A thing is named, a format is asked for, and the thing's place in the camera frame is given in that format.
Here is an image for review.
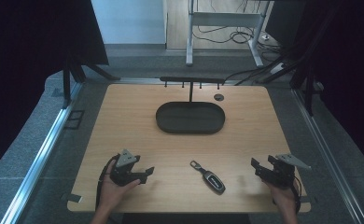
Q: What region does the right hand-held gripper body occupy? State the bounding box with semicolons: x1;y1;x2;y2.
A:
259;152;313;190

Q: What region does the person's right hand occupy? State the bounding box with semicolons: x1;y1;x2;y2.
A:
264;179;300;214

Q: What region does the person's left hand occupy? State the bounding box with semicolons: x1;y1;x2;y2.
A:
99;159;142;213

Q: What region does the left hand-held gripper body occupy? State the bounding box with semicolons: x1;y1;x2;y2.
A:
109;148;142;188

